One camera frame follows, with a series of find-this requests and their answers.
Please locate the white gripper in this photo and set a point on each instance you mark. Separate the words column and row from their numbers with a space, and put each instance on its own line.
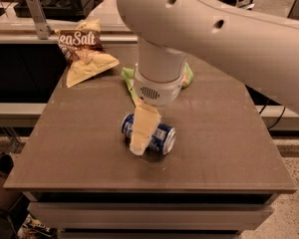
column 158, row 91

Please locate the blue pepsi can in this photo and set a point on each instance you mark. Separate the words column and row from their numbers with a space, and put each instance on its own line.
column 162, row 140

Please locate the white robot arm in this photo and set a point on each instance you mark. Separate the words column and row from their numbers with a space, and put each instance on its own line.
column 259, row 50

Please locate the green snack bag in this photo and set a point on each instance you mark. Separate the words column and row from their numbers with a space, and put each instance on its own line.
column 128, row 76

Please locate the sea salt chips bag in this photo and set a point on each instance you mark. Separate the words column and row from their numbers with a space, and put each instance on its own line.
column 84, row 51

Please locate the black box on counter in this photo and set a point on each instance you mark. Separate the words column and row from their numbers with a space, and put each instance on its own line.
column 68, row 10

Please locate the brown bin at left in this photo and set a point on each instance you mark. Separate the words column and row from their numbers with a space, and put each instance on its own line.
column 13, row 204

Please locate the left metal bracket post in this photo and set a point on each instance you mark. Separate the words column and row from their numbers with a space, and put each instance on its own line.
column 42, row 28

